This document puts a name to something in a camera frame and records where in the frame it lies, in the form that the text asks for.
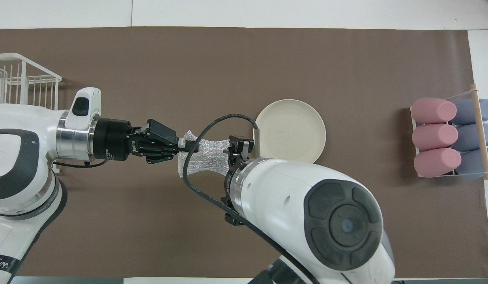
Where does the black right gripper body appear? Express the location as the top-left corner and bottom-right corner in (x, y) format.
(227, 151), (252, 170)

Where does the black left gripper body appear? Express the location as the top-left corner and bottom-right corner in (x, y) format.
(93, 118), (150, 161)

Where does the silver mesh sponge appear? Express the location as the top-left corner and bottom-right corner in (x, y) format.
(177, 130), (233, 178)

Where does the cream round plate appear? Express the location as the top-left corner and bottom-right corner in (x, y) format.
(254, 99), (327, 164)

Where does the brown paper table mat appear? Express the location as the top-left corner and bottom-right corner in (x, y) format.
(0, 26), (488, 279)

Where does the pink plastic cup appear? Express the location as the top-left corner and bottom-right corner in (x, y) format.
(411, 98), (457, 125)
(413, 148), (462, 179)
(412, 123), (458, 151)

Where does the blue plastic cup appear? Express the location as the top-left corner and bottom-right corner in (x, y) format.
(452, 123), (488, 152)
(451, 99), (488, 127)
(455, 148), (488, 180)

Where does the white cup rack wooden rod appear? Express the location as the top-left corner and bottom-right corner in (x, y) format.
(409, 83), (488, 181)

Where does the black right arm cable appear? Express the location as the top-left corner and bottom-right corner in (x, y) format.
(182, 114), (321, 284)

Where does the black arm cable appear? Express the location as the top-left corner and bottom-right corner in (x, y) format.
(52, 158), (107, 169)
(182, 114), (321, 284)

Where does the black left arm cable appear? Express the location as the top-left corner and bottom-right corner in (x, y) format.
(52, 158), (107, 169)

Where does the white wire dish rack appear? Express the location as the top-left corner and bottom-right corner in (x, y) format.
(0, 53), (62, 174)

